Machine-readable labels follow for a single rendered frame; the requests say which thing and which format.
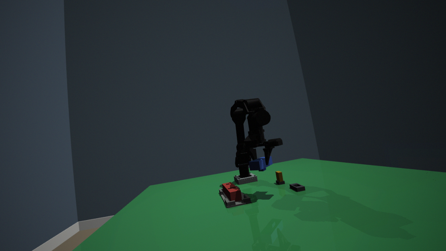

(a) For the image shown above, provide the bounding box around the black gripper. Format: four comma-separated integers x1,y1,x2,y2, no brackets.
236,127,283,165

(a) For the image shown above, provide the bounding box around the brown rectangular block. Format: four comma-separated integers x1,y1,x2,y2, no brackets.
275,171,283,182

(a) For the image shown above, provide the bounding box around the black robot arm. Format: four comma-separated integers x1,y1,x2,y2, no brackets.
230,98,271,178

